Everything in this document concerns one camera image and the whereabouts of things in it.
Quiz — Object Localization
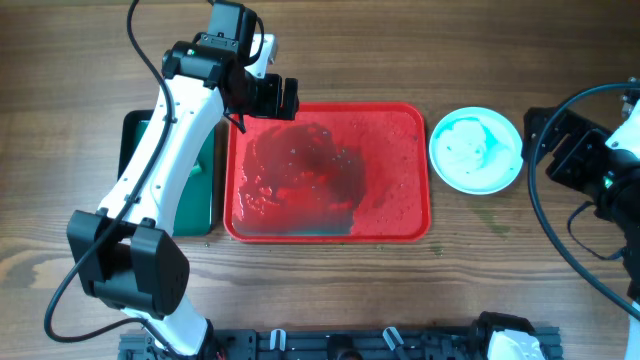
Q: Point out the green sponge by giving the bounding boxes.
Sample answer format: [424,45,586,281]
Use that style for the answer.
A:
[189,160,203,177]

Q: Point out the white plate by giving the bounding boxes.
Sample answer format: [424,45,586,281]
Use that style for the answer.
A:
[428,107,524,195]

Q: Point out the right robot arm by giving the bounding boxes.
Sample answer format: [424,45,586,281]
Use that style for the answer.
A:
[522,78,639,359]

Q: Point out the black aluminium base frame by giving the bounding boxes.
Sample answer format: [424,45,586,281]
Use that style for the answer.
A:
[117,325,565,360]

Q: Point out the red tray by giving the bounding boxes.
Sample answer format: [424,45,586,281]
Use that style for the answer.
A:
[223,102,432,244]

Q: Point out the green tray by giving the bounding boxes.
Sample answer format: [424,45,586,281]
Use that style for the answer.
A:
[118,110,217,237]

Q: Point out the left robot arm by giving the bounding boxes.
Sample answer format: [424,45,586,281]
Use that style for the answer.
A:
[67,1,299,359]

